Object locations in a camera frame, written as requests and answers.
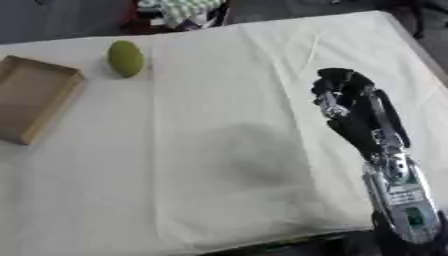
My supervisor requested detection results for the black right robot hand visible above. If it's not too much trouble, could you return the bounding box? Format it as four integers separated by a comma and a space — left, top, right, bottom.
309, 67, 413, 163

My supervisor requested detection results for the tan cardboard box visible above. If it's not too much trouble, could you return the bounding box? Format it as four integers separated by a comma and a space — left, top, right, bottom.
0, 54, 86, 146

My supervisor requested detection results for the black tripod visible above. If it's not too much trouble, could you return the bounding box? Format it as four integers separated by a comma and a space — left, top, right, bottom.
372, 0, 448, 39

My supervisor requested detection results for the chair with checked cloth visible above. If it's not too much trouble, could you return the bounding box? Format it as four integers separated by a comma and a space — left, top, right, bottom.
119, 0, 233, 35

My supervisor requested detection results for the green oval toy fruit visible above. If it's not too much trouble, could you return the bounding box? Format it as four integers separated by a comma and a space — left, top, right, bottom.
105, 40, 147, 79

